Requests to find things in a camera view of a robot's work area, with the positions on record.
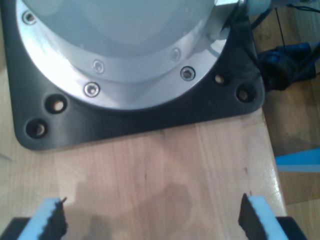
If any thin black wire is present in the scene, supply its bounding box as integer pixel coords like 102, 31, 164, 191
275, 6, 286, 49

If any blue tape strip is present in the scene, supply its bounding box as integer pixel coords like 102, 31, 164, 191
274, 149, 320, 174

